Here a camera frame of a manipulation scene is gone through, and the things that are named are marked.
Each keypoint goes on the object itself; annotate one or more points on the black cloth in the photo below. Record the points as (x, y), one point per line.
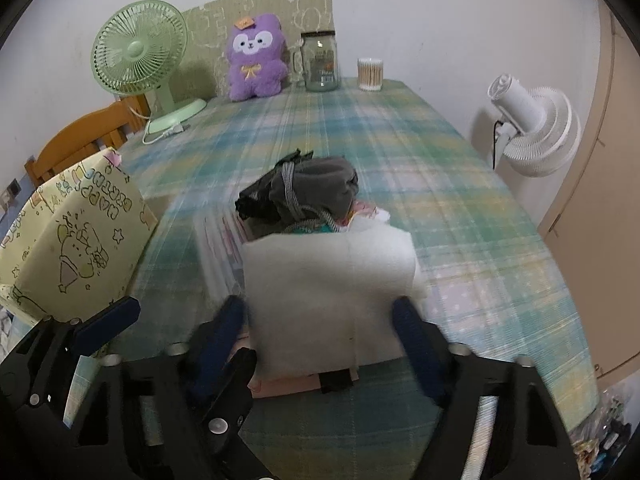
(255, 200)

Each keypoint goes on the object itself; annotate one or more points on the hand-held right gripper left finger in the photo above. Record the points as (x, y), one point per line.
(220, 340)

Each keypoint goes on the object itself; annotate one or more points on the green desk fan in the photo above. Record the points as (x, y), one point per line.
(140, 50)

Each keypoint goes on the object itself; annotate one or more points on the beige door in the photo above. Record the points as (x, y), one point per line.
(590, 185)

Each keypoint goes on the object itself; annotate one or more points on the teal cloth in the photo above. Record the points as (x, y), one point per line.
(312, 228)

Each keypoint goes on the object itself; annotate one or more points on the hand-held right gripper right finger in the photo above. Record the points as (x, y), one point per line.
(415, 350)

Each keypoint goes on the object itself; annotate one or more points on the purple plush toy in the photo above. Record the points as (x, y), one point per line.
(255, 60)

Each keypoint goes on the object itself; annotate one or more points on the yellow printed paper gift bag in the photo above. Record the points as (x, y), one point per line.
(75, 240)

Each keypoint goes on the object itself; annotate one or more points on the white standing fan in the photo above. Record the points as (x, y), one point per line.
(540, 130)

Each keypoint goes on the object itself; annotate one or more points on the grey black clothing bundle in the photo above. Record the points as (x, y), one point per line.
(325, 185)

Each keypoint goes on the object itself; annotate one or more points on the wooden chair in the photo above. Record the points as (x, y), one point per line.
(85, 135)

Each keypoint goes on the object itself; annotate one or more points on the pink white packet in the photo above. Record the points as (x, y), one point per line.
(370, 212)

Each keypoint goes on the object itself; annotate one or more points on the cotton swab container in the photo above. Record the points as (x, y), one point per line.
(370, 76)

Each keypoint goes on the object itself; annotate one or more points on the clear plastic packet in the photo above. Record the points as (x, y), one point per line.
(225, 255)

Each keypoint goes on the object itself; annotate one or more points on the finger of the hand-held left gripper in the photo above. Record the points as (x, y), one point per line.
(112, 322)
(242, 380)

